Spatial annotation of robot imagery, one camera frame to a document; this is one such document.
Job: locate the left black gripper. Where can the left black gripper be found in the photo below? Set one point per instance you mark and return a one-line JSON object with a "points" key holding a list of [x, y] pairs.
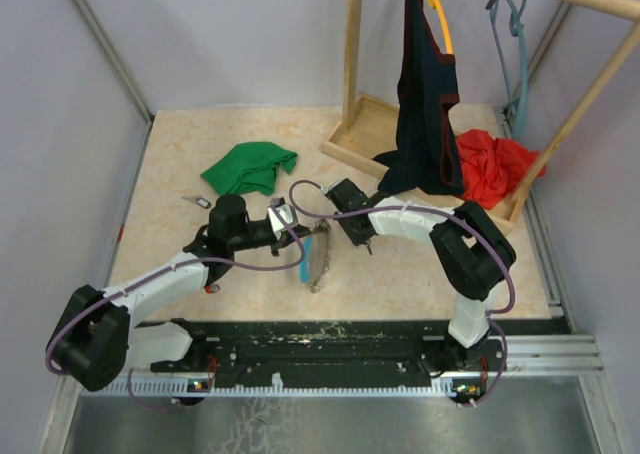
{"points": [[287, 237]]}

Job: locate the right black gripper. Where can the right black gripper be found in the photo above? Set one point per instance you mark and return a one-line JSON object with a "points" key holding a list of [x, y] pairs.
{"points": [[358, 239]]}

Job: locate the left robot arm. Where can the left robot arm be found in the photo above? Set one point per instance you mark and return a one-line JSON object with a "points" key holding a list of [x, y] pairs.
{"points": [[102, 332]]}

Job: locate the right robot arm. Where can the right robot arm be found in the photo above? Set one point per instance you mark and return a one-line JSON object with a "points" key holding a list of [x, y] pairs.
{"points": [[474, 253]]}

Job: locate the green cloth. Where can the green cloth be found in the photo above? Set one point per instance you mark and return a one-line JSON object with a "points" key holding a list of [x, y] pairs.
{"points": [[250, 167]]}

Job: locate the dark navy garment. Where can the dark navy garment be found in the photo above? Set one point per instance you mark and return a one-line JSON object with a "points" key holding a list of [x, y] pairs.
{"points": [[426, 155]]}

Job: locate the red key tag with key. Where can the red key tag with key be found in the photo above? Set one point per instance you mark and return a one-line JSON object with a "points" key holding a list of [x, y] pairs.
{"points": [[212, 289]]}

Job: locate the red cloth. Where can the red cloth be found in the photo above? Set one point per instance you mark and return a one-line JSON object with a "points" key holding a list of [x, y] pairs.
{"points": [[491, 167]]}

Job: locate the yellow hanger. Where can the yellow hanger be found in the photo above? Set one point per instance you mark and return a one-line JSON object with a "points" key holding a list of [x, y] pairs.
{"points": [[437, 6]]}

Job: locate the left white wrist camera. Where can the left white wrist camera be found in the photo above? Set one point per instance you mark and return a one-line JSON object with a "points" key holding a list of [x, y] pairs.
{"points": [[281, 216]]}

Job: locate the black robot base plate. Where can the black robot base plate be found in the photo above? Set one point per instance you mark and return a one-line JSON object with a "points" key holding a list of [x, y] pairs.
{"points": [[330, 354]]}

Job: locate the aluminium rail frame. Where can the aluminium rail frame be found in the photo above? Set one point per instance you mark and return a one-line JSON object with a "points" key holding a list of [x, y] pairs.
{"points": [[528, 356]]}

